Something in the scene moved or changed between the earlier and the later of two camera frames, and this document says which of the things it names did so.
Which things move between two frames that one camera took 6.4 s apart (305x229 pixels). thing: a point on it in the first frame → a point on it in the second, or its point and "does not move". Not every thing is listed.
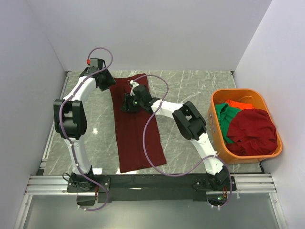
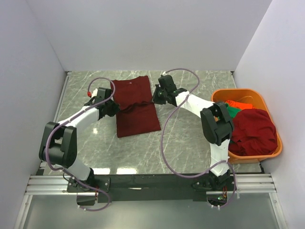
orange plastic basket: x=259 y=98 does not move
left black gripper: x=110 y=81 → x=115 y=109
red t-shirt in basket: x=252 y=132 does not move
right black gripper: x=127 y=99 → x=155 y=99
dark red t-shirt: x=155 y=150 → x=137 y=114
